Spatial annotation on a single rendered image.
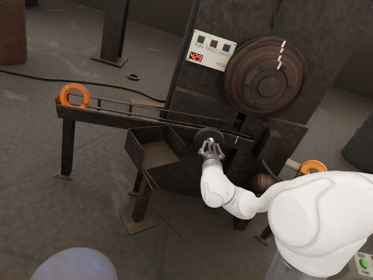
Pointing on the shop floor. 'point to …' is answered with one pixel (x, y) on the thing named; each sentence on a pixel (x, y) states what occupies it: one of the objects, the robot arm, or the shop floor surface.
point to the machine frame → (318, 90)
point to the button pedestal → (357, 272)
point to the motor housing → (265, 181)
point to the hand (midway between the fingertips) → (210, 139)
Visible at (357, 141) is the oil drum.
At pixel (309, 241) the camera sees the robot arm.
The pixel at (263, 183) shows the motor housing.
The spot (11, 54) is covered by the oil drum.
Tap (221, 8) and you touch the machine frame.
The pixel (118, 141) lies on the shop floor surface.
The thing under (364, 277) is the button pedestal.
